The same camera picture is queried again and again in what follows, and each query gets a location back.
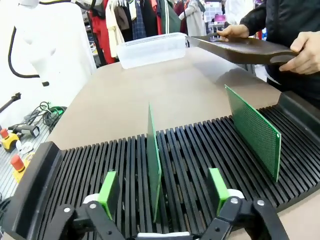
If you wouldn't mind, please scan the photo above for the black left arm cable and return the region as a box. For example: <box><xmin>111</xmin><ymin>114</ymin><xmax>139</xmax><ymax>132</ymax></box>
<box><xmin>7</xmin><ymin>24</ymin><xmax>41</xmax><ymax>80</ymax></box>

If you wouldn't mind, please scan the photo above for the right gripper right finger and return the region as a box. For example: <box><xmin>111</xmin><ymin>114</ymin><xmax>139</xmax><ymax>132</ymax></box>
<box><xmin>199</xmin><ymin>167</ymin><xmax>291</xmax><ymax>240</ymax></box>

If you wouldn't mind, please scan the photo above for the clear plastic storage box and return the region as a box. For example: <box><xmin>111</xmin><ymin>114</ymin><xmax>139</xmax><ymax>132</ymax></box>
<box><xmin>116</xmin><ymin>31</ymin><xmax>188</xmax><ymax>70</ymax></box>

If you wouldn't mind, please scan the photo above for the cream hanging shirt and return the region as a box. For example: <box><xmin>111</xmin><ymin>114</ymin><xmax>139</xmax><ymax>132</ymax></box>
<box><xmin>104</xmin><ymin>0</ymin><xmax>126</xmax><ymax>51</ymax></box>

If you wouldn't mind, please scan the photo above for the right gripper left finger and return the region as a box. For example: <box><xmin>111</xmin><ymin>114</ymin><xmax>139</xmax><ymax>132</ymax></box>
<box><xmin>42</xmin><ymin>171</ymin><xmax>131</xmax><ymax>240</ymax></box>

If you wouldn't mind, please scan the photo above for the blue plaid shirt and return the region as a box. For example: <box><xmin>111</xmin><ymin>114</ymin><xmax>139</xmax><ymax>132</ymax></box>
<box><xmin>131</xmin><ymin>0</ymin><xmax>147</xmax><ymax>42</ymax></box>

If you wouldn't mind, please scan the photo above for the person's left hand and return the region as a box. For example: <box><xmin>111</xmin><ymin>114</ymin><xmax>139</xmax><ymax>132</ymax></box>
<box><xmin>278</xmin><ymin>31</ymin><xmax>320</xmax><ymax>75</ymax></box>

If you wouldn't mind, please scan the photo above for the red hanging coat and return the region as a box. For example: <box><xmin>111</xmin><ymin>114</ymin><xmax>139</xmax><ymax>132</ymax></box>
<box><xmin>88</xmin><ymin>9</ymin><xmax>116</xmax><ymax>65</ymax></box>

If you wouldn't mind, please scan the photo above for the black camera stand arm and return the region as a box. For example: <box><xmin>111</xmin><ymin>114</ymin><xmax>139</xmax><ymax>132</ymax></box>
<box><xmin>0</xmin><ymin>91</ymin><xmax>22</xmax><ymax>112</ymax></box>

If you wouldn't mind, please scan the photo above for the brown hanging top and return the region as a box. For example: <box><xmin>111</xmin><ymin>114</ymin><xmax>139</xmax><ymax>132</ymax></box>
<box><xmin>114</xmin><ymin>4</ymin><xmax>131</xmax><ymax>31</ymax></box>

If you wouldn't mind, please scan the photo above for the black cable bundle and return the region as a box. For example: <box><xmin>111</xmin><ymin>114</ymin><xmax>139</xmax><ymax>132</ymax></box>
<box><xmin>23</xmin><ymin>101</ymin><xmax>68</xmax><ymax>133</ymax></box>

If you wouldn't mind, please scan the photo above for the grey handheld scanner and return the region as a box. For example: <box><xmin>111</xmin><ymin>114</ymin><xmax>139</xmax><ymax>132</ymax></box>
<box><xmin>8</xmin><ymin>124</ymin><xmax>41</xmax><ymax>138</ymax></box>

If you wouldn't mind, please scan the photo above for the dark brown serving tray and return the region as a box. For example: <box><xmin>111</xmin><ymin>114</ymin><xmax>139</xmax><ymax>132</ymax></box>
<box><xmin>184</xmin><ymin>34</ymin><xmax>301</xmax><ymax>66</ymax></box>

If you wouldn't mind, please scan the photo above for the person's right forearm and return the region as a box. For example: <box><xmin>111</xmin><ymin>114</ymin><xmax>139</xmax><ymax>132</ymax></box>
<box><xmin>239</xmin><ymin>0</ymin><xmax>271</xmax><ymax>36</ymax></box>

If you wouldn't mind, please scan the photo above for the green perforated circuit board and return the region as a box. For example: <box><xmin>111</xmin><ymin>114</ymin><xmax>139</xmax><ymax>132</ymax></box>
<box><xmin>224</xmin><ymin>84</ymin><xmax>282</xmax><ymax>183</ymax></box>
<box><xmin>146</xmin><ymin>101</ymin><xmax>163</xmax><ymax>223</ymax></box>

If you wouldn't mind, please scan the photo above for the dark green striped jacket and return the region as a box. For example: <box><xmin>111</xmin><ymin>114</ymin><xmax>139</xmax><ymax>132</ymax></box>
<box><xmin>159</xmin><ymin>0</ymin><xmax>182</xmax><ymax>35</ymax></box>

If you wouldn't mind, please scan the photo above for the black hanging garment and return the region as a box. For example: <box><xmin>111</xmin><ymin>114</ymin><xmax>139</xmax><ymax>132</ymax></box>
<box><xmin>143</xmin><ymin>0</ymin><xmax>161</xmax><ymax>37</ymax></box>

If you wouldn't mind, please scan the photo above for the yellow box red stop button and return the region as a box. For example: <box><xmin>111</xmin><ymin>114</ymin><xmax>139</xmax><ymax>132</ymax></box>
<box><xmin>0</xmin><ymin>128</ymin><xmax>20</xmax><ymax>153</ymax></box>
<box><xmin>9</xmin><ymin>154</ymin><xmax>31</xmax><ymax>184</ymax></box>

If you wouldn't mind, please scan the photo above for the beige long coat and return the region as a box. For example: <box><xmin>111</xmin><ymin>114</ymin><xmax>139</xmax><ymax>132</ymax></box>
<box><xmin>178</xmin><ymin>0</ymin><xmax>208</xmax><ymax>37</ymax></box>

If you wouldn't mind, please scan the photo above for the person in black jacket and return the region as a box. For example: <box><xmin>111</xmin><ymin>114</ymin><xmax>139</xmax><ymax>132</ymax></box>
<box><xmin>264</xmin><ymin>0</ymin><xmax>320</xmax><ymax>110</ymax></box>

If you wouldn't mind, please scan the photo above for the person's right hand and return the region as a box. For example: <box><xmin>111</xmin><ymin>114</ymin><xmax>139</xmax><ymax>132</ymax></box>
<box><xmin>216</xmin><ymin>24</ymin><xmax>251</xmax><ymax>42</ymax></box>

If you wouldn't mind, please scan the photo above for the grooved aluminium base plate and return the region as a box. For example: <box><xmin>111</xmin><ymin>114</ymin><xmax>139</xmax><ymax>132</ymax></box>
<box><xmin>0</xmin><ymin>109</ymin><xmax>62</xmax><ymax>201</ymax></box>

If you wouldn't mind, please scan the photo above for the black slotted PCB rack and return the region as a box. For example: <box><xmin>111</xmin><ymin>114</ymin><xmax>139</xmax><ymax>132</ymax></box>
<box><xmin>3</xmin><ymin>91</ymin><xmax>320</xmax><ymax>240</ymax></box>

